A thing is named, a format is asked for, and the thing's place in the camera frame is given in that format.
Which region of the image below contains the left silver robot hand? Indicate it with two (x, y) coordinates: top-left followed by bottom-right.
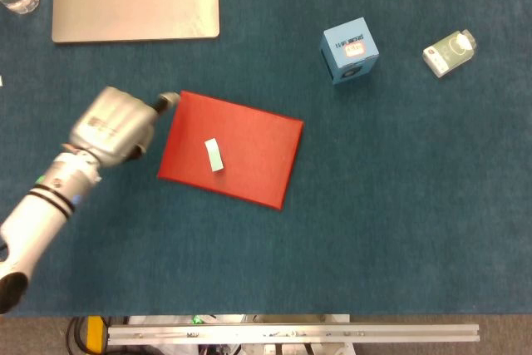
(67, 86), (182, 167)

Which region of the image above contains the red card folder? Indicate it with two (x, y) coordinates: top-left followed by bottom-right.
(156, 90), (305, 211)

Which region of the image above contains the grey closed laptop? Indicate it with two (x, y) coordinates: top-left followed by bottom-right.
(52, 0), (221, 44)

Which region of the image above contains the yellow block under table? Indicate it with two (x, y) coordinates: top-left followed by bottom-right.
(86, 316), (105, 353)

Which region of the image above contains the light blue cardboard box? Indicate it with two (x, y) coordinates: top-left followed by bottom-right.
(319, 17), (380, 86)

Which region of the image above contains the blue felt table cloth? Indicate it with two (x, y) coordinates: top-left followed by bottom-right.
(0, 0), (532, 318)

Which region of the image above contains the small green-white bottle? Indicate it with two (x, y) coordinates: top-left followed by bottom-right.
(422, 29), (478, 80)

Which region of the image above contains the black cable loop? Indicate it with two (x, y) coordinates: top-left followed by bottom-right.
(66, 316), (91, 352)

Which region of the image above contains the aluminium profile rail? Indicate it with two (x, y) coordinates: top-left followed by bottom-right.
(106, 323), (481, 347)

